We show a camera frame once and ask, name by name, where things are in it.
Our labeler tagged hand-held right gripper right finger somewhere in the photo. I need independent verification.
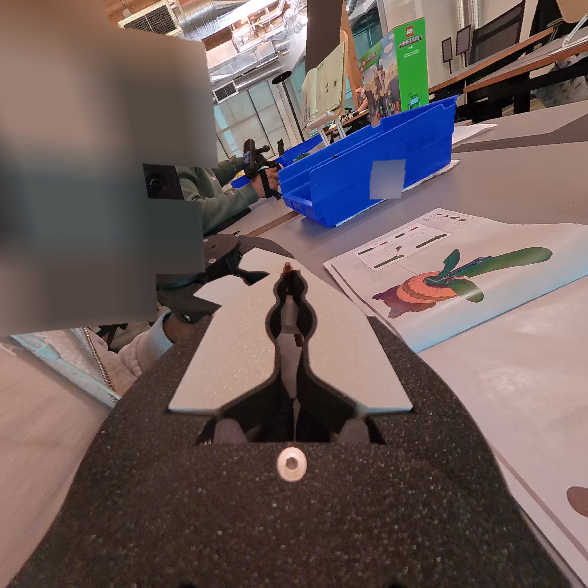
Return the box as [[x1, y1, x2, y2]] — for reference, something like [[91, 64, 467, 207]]
[[296, 270, 414, 420]]

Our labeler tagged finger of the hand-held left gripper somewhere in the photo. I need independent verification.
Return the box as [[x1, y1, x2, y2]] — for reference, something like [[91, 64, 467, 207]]
[[192, 274, 267, 308], [236, 249, 299, 276]]

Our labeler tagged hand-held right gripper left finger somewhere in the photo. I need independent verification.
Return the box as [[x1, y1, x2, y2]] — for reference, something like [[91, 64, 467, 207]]
[[168, 270, 286, 418]]

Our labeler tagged dark brown toy stem stick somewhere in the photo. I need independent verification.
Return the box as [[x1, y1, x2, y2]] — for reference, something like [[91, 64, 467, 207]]
[[281, 262, 305, 350]]

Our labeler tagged another person's forearm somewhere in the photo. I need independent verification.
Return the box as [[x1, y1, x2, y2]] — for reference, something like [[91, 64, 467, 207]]
[[177, 156, 260, 236]]

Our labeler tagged wooden-edged desk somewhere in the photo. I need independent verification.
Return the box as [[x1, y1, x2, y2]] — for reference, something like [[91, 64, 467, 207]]
[[464, 39, 588, 115], [429, 28, 556, 92]]

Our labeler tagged person's left hand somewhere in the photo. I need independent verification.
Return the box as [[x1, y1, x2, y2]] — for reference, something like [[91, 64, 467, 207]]
[[163, 315, 187, 344]]

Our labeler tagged open instruction booklet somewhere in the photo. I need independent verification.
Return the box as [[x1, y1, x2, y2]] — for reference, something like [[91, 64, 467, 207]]
[[324, 209, 588, 588]]

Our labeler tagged large blue plastic bin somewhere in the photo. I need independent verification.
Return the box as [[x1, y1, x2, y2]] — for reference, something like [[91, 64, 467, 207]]
[[279, 96, 460, 229]]

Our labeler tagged black floor lamp pole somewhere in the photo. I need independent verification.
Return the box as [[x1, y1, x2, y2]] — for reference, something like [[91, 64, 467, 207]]
[[272, 71, 306, 143]]

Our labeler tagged black board with wooden edge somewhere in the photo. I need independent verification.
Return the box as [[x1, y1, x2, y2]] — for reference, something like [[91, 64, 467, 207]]
[[305, 0, 366, 92]]

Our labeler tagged green toy set box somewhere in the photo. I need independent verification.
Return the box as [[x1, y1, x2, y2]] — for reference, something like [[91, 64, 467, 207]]
[[358, 17, 430, 127]]

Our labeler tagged white paper sheet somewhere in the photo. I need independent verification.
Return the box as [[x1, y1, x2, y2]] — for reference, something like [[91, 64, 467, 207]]
[[452, 123, 499, 149]]

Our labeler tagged ceiling air vent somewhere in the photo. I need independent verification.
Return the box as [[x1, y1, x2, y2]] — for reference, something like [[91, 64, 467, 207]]
[[119, 0, 182, 37]]

